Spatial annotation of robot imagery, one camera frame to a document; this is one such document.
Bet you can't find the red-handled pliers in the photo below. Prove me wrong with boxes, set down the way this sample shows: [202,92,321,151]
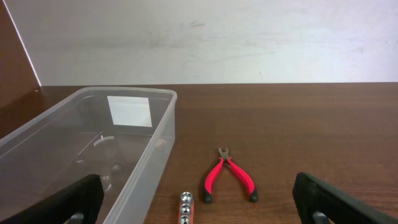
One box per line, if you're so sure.
[203,147,259,204]

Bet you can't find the orange socket rail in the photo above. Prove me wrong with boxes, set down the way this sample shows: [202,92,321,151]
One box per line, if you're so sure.
[178,192,194,224]

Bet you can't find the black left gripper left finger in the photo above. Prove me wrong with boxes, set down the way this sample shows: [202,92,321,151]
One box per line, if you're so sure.
[1,174,104,224]

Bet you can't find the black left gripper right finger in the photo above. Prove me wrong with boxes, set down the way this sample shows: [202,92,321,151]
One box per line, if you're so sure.
[292,172,397,224]

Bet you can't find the clear plastic container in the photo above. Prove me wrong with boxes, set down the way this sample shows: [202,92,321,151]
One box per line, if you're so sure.
[1,86,177,223]

